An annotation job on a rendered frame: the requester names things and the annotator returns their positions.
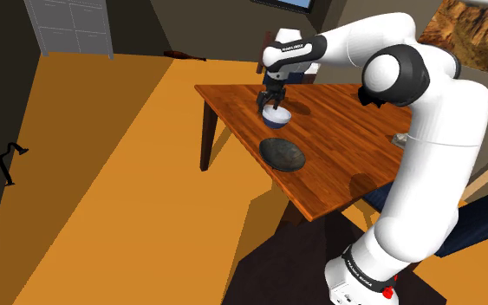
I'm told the small grey object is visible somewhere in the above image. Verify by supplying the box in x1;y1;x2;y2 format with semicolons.
391;132;409;149

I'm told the dark grey plate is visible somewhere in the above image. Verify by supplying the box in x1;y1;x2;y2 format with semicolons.
258;137;307;173

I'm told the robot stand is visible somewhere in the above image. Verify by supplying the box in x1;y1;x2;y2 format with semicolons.
221;210;448;305

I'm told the black bent lamp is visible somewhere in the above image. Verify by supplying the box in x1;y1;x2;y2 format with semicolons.
0;142;30;187

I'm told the brown landscape wall picture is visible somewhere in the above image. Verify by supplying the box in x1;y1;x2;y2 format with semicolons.
416;0;488;81

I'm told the window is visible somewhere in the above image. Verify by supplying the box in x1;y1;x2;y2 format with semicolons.
251;0;316;15

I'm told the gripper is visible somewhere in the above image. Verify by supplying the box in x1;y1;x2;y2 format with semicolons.
256;77;288;114

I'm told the brown wooden table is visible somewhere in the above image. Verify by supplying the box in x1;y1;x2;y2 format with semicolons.
193;82;414;224

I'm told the blue bowl with white inside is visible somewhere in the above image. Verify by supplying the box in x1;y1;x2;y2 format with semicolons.
261;104;292;130

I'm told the dark brown flat object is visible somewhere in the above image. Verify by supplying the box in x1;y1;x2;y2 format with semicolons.
162;49;207;62

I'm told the white cabinet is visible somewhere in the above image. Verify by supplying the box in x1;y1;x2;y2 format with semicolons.
23;0;115;61

